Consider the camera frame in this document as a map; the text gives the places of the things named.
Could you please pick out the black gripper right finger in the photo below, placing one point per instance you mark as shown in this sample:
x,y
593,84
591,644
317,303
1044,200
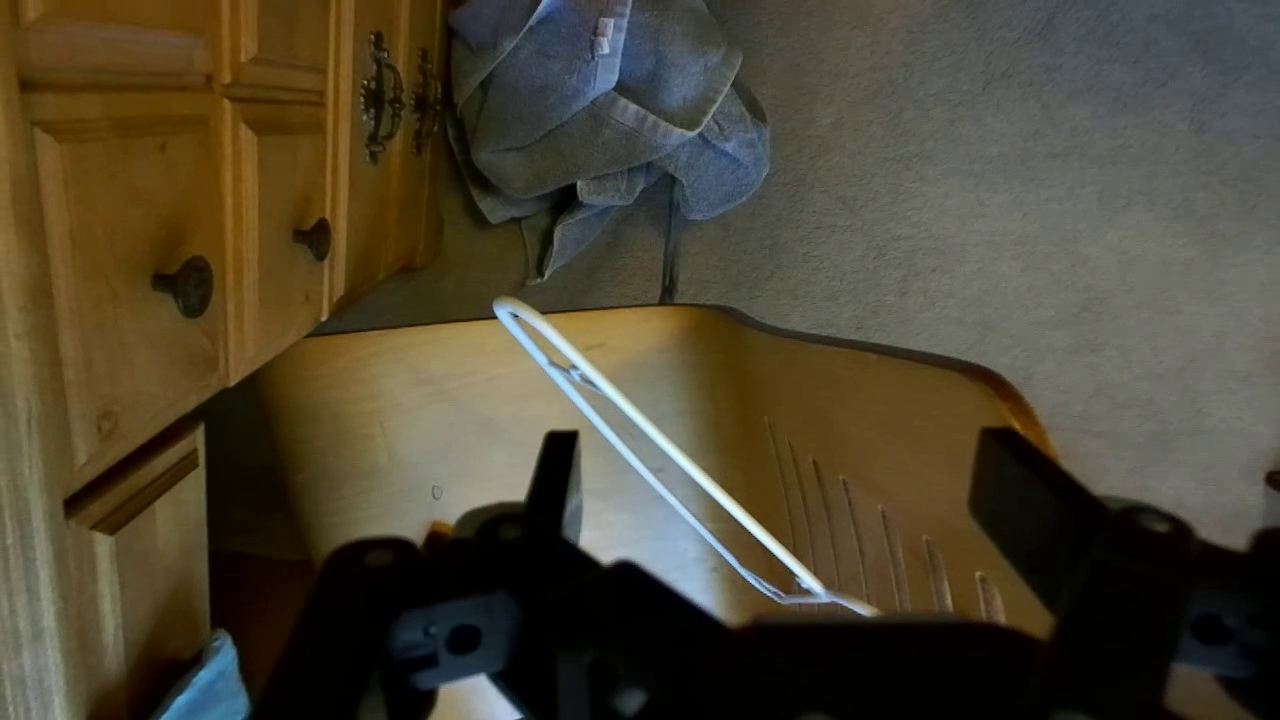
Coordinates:
x,y
1146,602

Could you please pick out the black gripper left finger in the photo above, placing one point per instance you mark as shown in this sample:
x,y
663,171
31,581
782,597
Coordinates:
x,y
402,615

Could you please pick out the white plastic hanger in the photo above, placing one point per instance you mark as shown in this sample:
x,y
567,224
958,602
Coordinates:
x,y
813,597

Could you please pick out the light wooden dresser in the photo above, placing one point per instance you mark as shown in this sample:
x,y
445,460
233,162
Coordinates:
x,y
120,266

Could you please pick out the blue denim jeans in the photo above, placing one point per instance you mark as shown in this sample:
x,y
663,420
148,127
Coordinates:
x,y
601,107

